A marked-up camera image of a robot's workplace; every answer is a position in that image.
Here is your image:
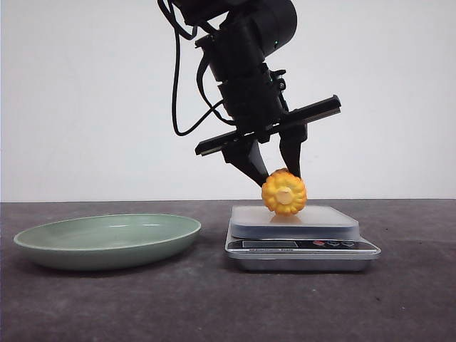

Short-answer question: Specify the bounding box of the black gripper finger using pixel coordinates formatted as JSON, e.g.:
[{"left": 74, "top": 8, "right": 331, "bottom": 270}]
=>
[
  {"left": 279, "top": 124, "right": 307, "bottom": 177},
  {"left": 222, "top": 139, "right": 269, "bottom": 187}
]

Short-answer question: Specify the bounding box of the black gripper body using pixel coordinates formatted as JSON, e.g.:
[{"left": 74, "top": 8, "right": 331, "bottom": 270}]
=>
[{"left": 195, "top": 63, "right": 341, "bottom": 156}]

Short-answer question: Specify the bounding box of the yellow corn cob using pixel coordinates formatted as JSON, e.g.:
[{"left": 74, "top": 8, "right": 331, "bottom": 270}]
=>
[{"left": 261, "top": 168, "right": 307, "bottom": 216}]

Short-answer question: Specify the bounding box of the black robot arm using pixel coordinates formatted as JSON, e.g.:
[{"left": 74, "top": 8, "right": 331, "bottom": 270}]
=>
[{"left": 159, "top": 1, "right": 341, "bottom": 185}]

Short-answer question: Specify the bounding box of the silver kitchen scale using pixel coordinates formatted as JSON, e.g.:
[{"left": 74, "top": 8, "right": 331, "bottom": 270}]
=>
[{"left": 225, "top": 205, "right": 381, "bottom": 271}]

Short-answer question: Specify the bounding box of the green plate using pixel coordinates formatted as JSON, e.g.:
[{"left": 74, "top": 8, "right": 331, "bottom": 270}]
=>
[{"left": 14, "top": 213, "right": 202, "bottom": 271}]

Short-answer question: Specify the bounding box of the black cable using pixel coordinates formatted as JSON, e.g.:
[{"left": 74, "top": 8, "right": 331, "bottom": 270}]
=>
[{"left": 156, "top": 0, "right": 238, "bottom": 137}]

